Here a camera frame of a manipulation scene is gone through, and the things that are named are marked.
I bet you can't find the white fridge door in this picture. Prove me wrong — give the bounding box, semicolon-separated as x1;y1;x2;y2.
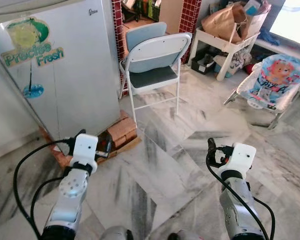
0;0;122;143

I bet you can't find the brick and wood fridge base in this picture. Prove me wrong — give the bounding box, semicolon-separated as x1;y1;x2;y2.
39;109;142;169

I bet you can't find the white fridge body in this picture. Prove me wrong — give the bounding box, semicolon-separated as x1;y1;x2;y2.
0;0;91;163

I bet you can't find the white folding chair grey seat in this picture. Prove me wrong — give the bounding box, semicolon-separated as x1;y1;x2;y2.
118;21;193;124

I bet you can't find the black box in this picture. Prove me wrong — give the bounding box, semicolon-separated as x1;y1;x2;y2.
191;52;216;75

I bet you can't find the grey cloth pile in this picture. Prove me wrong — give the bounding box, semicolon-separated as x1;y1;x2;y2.
214;49;253;77

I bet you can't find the colourful baby bouncer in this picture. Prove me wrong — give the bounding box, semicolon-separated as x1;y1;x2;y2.
223;53;300;130

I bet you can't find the narrow red tiled pillar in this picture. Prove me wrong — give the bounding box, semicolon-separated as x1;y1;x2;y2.
111;0;127;98

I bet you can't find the brown paper bag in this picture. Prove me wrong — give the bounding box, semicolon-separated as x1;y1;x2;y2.
201;2;249;44

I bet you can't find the wide red tiled pillar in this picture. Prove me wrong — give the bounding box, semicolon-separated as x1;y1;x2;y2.
178;0;203;65

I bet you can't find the bright window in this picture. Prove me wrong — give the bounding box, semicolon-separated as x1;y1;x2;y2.
269;0;300;47

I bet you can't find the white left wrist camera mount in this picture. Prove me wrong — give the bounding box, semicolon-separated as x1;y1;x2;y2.
69;133;99;174

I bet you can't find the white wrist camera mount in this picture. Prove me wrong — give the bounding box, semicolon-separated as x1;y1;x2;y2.
69;133;99;174
219;142;257;177

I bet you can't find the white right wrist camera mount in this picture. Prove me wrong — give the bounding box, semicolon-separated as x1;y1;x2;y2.
219;142;257;177

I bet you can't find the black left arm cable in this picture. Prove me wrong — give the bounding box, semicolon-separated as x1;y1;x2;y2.
12;138;73;240

